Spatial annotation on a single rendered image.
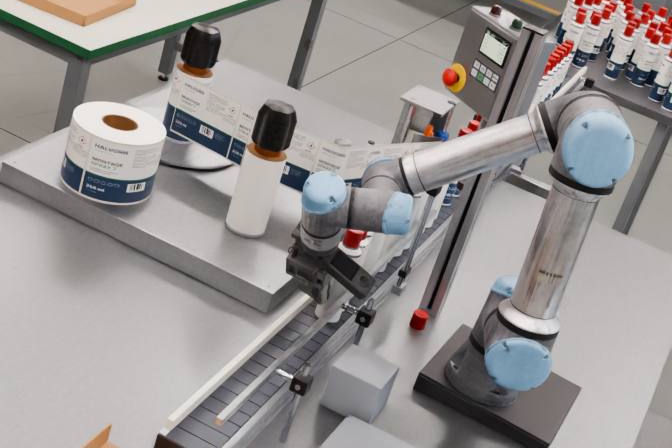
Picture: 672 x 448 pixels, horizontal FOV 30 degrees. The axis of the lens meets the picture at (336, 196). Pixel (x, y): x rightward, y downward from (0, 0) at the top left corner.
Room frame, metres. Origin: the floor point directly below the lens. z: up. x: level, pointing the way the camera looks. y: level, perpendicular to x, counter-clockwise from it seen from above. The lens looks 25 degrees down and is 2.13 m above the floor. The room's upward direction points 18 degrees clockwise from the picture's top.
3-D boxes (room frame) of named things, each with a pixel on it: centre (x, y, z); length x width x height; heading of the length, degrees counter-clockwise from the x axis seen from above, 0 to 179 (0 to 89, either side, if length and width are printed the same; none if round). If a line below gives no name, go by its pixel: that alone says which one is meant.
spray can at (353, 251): (2.17, -0.06, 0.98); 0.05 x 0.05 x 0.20
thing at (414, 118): (2.86, -0.15, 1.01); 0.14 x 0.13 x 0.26; 164
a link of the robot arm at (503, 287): (2.14, -0.40, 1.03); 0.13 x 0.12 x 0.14; 3
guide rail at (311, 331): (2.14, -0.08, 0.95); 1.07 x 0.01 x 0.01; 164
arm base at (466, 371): (2.15, -0.39, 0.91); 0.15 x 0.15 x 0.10
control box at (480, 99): (2.51, -0.23, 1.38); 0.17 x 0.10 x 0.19; 39
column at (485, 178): (2.43, -0.27, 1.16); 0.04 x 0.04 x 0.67; 74
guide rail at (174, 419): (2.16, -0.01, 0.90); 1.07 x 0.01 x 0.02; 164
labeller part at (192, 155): (2.76, 0.41, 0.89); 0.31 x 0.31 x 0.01
